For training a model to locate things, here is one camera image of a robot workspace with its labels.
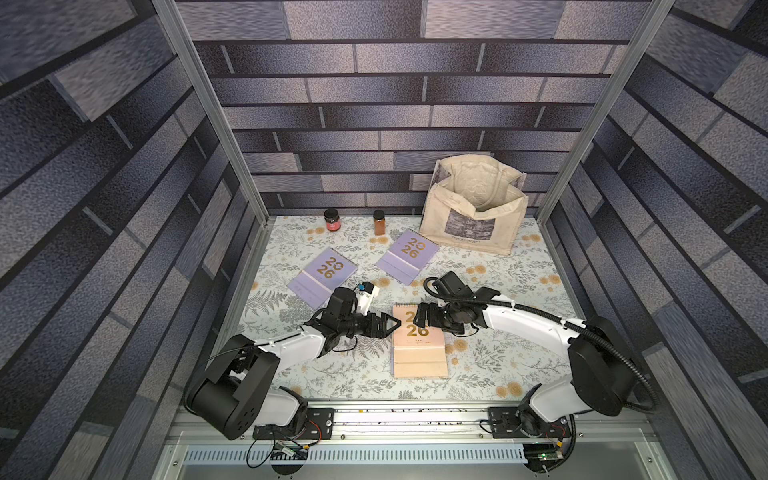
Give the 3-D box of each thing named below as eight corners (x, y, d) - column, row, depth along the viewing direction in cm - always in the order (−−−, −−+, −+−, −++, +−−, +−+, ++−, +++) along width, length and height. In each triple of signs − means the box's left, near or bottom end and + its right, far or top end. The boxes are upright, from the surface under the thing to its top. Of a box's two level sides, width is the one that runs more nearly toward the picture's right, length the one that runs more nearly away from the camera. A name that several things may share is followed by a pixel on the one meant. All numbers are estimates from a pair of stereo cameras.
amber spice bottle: (373, 235, 115) (373, 221, 109) (374, 223, 119) (373, 209, 113) (385, 235, 115) (385, 221, 109) (385, 223, 119) (385, 209, 113)
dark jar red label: (325, 231, 117) (322, 219, 112) (327, 220, 121) (325, 208, 115) (339, 231, 117) (337, 219, 112) (341, 220, 121) (339, 208, 115)
